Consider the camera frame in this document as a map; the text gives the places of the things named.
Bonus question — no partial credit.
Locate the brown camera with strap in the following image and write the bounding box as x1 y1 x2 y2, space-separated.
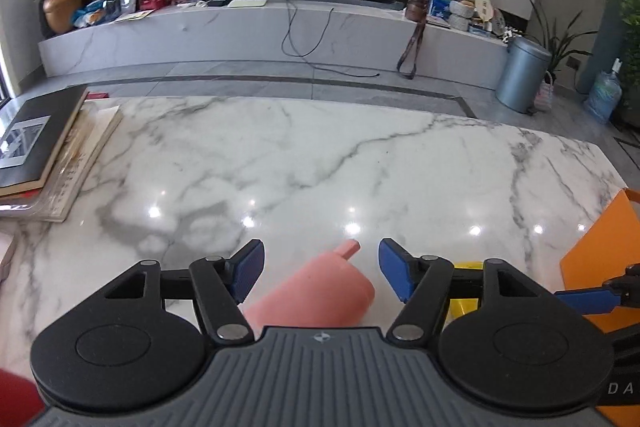
396 0 430 79

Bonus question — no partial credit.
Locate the orange cardboard box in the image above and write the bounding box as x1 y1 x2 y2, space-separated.
560 186 640 427

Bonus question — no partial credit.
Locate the white marble tv console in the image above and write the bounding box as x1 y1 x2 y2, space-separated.
39 0 508 90

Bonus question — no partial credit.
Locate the round paper fan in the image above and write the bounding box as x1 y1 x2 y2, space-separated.
474 0 495 23

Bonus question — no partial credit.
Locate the yellow tape measure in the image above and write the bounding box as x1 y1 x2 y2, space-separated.
448 275 482 322

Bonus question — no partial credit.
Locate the woven checkered basket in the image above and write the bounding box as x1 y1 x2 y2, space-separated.
534 72 554 112

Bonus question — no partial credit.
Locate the potted snake plant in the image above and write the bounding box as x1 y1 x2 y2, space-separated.
527 0 598 86

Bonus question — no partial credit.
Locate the water jug with pump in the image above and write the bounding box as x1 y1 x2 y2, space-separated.
584 58 623 124

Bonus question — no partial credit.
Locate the grey metal trash bin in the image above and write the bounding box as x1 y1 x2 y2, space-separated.
496 37 551 114

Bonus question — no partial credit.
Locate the pink cup with spout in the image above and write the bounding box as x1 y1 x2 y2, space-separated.
241 239 375 333

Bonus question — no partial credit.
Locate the black hardcover book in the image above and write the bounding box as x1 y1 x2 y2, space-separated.
1 84 88 197

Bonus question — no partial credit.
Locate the large beige book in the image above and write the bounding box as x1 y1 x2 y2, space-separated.
1 102 122 223

